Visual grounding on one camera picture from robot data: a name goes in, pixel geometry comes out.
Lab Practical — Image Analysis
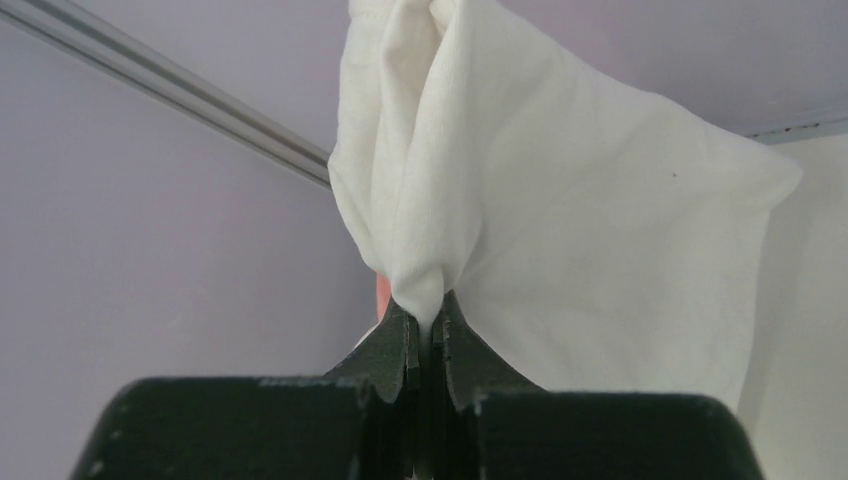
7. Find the folded salmon pink t-shirt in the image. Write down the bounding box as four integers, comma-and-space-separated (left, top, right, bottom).
375, 274, 392, 322

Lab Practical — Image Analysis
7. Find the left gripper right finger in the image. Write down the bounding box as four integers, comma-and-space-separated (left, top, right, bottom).
430, 293, 763, 479

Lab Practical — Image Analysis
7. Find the white t-shirt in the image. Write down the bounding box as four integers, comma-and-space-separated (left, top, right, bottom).
328, 1, 802, 408

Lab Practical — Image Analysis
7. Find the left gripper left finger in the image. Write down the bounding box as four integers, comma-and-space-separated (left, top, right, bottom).
71, 304, 421, 479

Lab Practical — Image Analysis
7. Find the left aluminium frame post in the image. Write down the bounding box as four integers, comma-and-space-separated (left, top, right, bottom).
1, 1, 330, 189

